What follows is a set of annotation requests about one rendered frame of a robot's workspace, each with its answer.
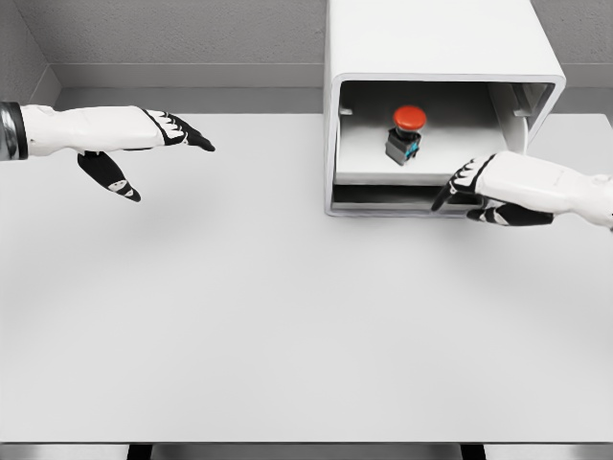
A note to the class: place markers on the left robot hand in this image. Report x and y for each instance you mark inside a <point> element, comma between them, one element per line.
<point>120,127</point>

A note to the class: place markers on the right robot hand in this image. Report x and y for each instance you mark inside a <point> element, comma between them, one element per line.
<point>512,184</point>

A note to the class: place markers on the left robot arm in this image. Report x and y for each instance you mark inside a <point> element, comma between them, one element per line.
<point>38,131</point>

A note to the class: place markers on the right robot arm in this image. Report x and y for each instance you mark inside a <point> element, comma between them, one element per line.
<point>586,196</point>

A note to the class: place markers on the white tabletop storage cabinet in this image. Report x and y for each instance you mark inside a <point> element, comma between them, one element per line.
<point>431,43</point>

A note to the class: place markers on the white cabinet drawer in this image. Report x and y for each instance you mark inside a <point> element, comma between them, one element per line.
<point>364,163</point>

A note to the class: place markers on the red button load switch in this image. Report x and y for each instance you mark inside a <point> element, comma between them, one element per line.
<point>406,134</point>

